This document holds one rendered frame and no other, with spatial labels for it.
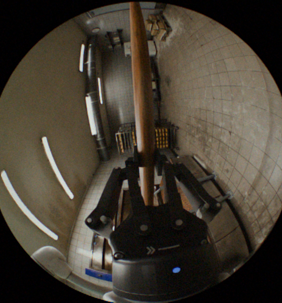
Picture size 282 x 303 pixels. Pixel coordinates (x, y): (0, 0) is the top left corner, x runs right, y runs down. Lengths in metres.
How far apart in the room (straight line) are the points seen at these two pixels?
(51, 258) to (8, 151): 1.21
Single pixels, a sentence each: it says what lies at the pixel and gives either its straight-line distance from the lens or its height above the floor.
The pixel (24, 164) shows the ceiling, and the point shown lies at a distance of 1.57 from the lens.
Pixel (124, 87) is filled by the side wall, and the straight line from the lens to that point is 5.22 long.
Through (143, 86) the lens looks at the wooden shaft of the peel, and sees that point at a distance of 0.16.
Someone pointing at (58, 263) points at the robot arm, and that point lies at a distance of 0.58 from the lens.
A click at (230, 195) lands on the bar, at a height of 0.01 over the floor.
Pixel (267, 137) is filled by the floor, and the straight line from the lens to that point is 1.18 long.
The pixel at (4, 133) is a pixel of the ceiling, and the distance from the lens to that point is 1.52.
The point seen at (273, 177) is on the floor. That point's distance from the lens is 1.21.
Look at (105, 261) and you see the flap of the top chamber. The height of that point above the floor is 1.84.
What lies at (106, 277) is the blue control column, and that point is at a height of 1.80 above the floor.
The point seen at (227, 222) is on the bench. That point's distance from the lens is 1.41.
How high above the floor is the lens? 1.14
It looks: level
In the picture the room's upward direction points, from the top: 97 degrees counter-clockwise
